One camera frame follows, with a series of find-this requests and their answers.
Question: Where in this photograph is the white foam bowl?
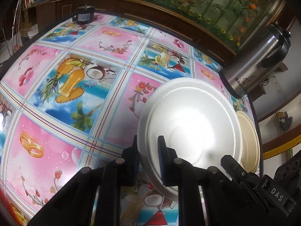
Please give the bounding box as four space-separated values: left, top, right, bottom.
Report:
137 78 242 202

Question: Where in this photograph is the small black jar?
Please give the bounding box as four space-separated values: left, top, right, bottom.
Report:
76 5 95 24

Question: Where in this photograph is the colourful floral tablecloth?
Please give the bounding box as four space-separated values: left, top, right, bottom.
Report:
1 13 255 223

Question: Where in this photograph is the red scalloped charger plate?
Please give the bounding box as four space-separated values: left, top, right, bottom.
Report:
1 188 29 225

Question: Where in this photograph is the dark wooden cabinet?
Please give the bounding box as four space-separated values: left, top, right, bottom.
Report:
31 0 236 65

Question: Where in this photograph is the stainless steel thermos jug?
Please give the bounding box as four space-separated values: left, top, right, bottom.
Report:
219 23 291 99

